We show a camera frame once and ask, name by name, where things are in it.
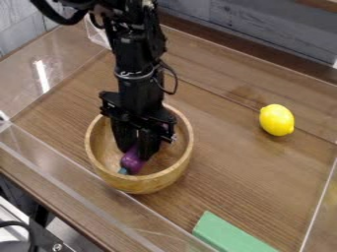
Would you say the brown wooden bowl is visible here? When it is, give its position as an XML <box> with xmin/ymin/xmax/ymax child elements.
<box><xmin>85</xmin><ymin>104</ymin><xmax>196</xmax><ymax>194</ymax></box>

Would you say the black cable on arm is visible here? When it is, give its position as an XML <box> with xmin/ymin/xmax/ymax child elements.
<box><xmin>153</xmin><ymin>60</ymin><xmax>181</xmax><ymax>96</ymax></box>

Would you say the purple toy eggplant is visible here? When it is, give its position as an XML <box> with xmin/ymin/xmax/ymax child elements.
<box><xmin>121</xmin><ymin>132</ymin><xmax>149</xmax><ymax>175</ymax></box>

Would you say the black cable lower left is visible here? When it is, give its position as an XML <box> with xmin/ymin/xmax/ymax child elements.
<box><xmin>0</xmin><ymin>220</ymin><xmax>42</xmax><ymax>252</ymax></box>

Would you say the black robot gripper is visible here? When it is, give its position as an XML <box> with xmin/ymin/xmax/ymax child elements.
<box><xmin>98</xmin><ymin>72</ymin><xmax>180</xmax><ymax>162</ymax></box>

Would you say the yellow lemon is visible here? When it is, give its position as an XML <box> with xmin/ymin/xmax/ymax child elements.
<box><xmin>260</xmin><ymin>104</ymin><xmax>296</xmax><ymax>137</ymax></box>

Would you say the green rectangular block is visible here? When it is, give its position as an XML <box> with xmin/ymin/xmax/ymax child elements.
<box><xmin>193</xmin><ymin>211</ymin><xmax>280</xmax><ymax>252</ymax></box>

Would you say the clear acrylic corner bracket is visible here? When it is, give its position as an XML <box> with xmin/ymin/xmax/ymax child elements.
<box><xmin>85</xmin><ymin>16</ymin><xmax>111</xmax><ymax>49</ymax></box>

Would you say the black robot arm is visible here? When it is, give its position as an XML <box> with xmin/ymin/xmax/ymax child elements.
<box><xmin>31</xmin><ymin>0</ymin><xmax>177</xmax><ymax>160</ymax></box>

